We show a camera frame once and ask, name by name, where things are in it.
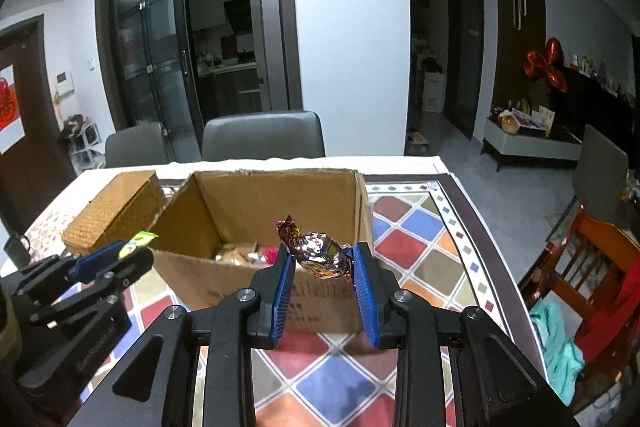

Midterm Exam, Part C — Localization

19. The silver fridge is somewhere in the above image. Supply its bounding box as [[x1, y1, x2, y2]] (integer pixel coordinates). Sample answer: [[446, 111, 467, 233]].
[[247, 0, 291, 112]]

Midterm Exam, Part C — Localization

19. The wall intercom panel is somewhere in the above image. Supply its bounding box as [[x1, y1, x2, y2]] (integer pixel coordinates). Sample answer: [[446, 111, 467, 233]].
[[55, 72, 75, 100]]

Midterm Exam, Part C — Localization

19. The shiny foil candy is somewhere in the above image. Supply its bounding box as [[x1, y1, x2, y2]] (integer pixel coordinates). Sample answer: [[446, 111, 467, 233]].
[[272, 214, 355, 282]]

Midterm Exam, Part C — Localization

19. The red foil balloon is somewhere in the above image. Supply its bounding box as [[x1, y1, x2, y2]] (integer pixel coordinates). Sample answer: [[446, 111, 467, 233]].
[[522, 38, 571, 94]]

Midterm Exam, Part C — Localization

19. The black mug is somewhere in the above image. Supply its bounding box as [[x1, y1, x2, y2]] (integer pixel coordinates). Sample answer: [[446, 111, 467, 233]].
[[2, 233, 31, 267]]

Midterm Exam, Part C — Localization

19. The red paper poster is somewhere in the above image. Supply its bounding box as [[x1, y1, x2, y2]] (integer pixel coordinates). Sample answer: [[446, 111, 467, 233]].
[[0, 64, 26, 155]]

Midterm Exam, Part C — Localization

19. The white side cabinet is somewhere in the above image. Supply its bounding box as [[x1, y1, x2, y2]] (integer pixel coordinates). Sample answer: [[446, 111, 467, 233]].
[[481, 117, 583, 170]]

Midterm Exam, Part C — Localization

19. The white paper bag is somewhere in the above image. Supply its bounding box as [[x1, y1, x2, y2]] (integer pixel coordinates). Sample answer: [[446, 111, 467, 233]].
[[422, 72, 446, 114]]

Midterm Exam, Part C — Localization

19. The wooden chair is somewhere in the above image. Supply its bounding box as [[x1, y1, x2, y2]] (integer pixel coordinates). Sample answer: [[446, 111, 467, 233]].
[[517, 202, 640, 413]]

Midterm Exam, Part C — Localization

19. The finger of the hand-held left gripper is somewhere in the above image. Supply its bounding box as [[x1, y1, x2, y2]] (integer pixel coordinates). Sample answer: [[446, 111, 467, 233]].
[[32, 248, 155, 323], [0, 241, 128, 303]]

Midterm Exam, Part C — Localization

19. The dark tall wall cabinet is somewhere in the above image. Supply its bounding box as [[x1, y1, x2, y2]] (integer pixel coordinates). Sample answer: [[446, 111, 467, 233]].
[[490, 0, 546, 118]]

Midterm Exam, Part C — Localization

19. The dark interior door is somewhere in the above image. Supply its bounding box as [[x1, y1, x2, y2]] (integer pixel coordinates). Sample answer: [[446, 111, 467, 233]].
[[445, 0, 485, 140]]

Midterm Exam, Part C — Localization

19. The red garment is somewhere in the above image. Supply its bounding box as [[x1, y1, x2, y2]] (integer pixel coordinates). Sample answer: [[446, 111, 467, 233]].
[[575, 274, 640, 360]]

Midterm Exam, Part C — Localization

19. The kitchen counter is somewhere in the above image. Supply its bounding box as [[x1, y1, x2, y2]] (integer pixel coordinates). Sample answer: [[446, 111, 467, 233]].
[[197, 62, 261, 118]]

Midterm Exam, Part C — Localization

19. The brown cardboard box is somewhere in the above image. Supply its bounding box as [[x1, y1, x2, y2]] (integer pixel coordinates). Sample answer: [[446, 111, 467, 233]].
[[147, 168, 376, 335]]

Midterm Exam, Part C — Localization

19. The woven wicker lidded box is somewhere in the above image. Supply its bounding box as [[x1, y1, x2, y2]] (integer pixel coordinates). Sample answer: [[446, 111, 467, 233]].
[[61, 170, 168, 255]]

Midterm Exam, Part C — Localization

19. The brown wooden door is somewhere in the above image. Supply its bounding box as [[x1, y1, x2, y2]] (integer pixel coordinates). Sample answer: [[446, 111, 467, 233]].
[[0, 14, 63, 228]]

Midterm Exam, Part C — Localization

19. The white storage shelf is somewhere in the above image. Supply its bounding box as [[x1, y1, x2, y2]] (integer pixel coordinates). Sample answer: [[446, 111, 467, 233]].
[[60, 114, 103, 170]]

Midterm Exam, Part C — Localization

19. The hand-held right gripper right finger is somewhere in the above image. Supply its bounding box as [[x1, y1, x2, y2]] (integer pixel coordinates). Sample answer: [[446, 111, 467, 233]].
[[350, 242, 581, 427]]

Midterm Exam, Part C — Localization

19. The kitchen range hood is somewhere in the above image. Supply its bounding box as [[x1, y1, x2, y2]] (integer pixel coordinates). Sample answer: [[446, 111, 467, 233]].
[[222, 0, 253, 52]]

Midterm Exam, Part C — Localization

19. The teal cloth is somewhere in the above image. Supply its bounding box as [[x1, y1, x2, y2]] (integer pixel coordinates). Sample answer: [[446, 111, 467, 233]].
[[529, 297, 586, 405]]

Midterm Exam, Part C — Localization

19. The grey dining chair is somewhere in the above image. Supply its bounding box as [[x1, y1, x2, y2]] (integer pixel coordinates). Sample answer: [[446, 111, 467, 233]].
[[572, 124, 630, 220], [105, 123, 168, 168], [201, 111, 326, 160]]

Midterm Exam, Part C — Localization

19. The sliding glass door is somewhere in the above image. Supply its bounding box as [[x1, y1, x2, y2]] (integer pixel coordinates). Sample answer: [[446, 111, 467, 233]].
[[97, 0, 201, 162]]

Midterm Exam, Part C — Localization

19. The floral patterned mat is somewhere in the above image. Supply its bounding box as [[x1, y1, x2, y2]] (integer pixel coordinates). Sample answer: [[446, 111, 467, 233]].
[[22, 207, 76, 253]]

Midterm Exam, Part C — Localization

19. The dark low cabinet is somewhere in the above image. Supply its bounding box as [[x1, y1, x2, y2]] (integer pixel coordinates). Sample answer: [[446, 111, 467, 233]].
[[550, 67, 640, 142]]

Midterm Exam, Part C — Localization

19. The green candy packet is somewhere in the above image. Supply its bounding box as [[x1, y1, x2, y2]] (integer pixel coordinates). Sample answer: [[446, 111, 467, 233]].
[[117, 231, 158, 258]]

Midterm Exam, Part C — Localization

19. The beige card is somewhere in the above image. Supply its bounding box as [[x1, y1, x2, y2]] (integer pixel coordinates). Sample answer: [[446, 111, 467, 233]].
[[530, 106, 556, 132]]

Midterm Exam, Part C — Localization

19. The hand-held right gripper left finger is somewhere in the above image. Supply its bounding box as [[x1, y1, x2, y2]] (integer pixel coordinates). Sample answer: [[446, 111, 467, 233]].
[[67, 242, 296, 427]]

